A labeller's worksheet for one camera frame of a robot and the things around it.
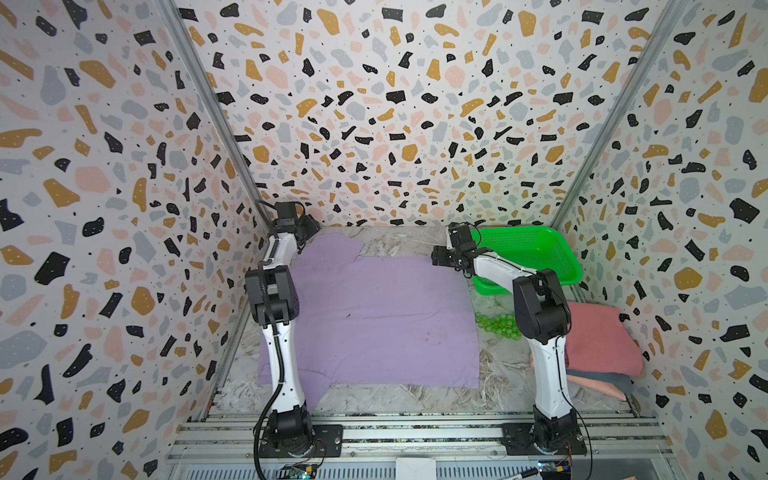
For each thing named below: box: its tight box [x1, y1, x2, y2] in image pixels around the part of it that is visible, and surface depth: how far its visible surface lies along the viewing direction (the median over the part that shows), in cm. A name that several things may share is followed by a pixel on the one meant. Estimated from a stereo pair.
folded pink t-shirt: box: [565, 301, 644, 376], surface depth 84 cm
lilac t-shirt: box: [258, 234, 479, 413], surface depth 95 cm
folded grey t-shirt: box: [566, 369, 633, 395], surface depth 82 cm
